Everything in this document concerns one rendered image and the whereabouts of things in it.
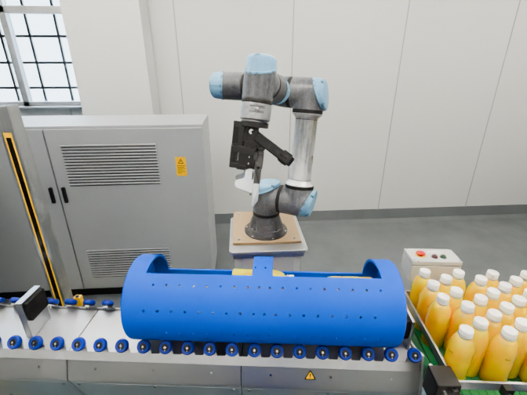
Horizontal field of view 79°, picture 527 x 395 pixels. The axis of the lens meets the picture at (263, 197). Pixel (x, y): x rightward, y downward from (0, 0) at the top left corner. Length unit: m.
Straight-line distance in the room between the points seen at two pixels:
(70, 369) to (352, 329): 0.96
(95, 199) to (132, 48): 1.44
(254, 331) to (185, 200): 1.62
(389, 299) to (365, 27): 3.10
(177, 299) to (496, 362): 0.99
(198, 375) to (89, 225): 1.83
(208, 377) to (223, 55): 2.97
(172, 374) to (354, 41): 3.33
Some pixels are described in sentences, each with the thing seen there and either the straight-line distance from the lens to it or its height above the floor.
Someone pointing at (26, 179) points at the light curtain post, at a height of 1.41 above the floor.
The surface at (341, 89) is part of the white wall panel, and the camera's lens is 3.73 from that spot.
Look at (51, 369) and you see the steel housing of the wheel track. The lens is 1.45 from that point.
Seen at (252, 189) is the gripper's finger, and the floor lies 1.57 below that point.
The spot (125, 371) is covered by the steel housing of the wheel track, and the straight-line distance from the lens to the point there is 1.34.
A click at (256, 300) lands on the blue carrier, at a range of 1.03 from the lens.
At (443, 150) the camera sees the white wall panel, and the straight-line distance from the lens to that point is 4.39.
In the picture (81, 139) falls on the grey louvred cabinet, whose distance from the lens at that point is 2.59.
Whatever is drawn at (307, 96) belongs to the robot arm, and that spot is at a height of 1.73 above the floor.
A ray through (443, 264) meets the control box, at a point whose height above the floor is 1.09.
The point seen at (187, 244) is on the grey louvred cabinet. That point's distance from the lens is 2.70.
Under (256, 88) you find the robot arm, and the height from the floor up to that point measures 1.79.
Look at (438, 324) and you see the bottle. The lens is 1.33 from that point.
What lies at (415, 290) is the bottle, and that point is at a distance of 1.43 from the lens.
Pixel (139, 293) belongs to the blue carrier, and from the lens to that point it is 1.11.
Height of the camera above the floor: 1.85
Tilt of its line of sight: 23 degrees down
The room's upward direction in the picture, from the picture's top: straight up
